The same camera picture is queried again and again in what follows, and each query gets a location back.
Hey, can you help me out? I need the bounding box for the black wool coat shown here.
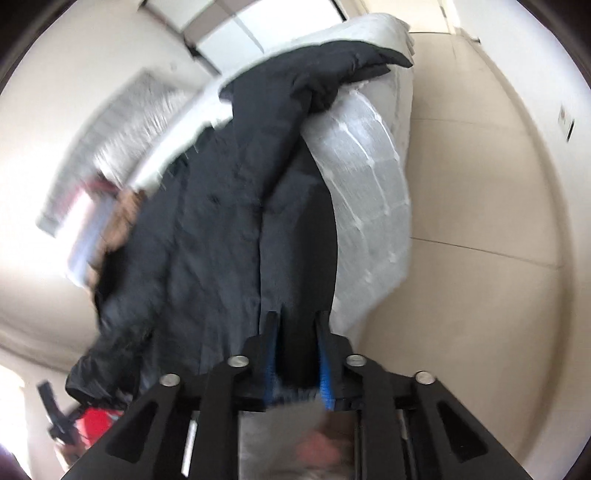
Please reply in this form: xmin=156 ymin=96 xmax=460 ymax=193
xmin=65 ymin=41 xmax=410 ymax=409

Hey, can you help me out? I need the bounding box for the brown coat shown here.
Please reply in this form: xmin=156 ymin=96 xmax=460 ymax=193
xmin=85 ymin=189 xmax=147 ymax=290

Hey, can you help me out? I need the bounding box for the white quilted bed cover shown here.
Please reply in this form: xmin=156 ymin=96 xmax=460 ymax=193
xmin=301 ymin=80 xmax=412 ymax=332

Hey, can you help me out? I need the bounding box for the light blue folded duvet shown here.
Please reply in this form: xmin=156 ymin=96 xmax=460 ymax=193
xmin=68 ymin=193 xmax=116 ymax=287

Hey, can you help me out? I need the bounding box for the grey padded headboard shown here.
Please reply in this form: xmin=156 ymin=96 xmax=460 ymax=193
xmin=37 ymin=70 xmax=194 ymax=236

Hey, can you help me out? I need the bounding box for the white grey wardrobe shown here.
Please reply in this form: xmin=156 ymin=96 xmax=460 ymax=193
xmin=139 ymin=0 xmax=348 ymax=75

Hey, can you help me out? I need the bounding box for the wall socket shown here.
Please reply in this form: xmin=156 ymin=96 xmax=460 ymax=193
xmin=557 ymin=105 xmax=575 ymax=142

